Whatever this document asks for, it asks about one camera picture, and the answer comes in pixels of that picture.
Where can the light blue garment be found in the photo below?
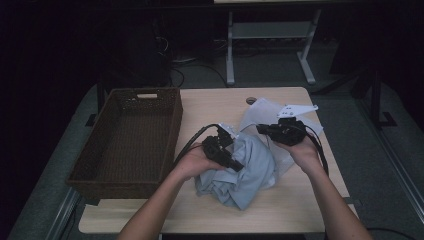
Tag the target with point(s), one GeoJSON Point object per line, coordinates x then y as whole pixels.
{"type": "Point", "coordinates": [246, 173]}

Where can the white metal desk frame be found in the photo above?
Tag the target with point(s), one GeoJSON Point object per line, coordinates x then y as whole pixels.
{"type": "Point", "coordinates": [270, 30]}

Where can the brown wicker basket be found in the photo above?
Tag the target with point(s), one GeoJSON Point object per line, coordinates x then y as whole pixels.
{"type": "Point", "coordinates": [133, 150]}

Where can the white mesh laundry bag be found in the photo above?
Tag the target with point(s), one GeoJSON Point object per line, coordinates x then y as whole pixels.
{"type": "Point", "coordinates": [263, 113]}

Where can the person's left hand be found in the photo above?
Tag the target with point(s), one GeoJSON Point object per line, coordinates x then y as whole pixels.
{"type": "Point", "coordinates": [191, 163]}

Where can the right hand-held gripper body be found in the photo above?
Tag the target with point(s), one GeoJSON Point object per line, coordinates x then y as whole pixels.
{"type": "Point", "coordinates": [290, 131]}

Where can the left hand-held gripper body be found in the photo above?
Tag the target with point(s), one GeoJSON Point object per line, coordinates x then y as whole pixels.
{"type": "Point", "coordinates": [215, 148]}

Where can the aluminium rail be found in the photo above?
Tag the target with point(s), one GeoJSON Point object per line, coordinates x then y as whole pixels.
{"type": "Point", "coordinates": [63, 213]}
{"type": "Point", "coordinates": [400, 180]}

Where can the black metal stand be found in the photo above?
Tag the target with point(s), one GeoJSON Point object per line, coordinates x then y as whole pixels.
{"type": "Point", "coordinates": [101, 100]}
{"type": "Point", "coordinates": [376, 100]}

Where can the person's right hand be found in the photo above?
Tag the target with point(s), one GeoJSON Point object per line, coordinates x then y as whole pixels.
{"type": "Point", "coordinates": [305, 155]}

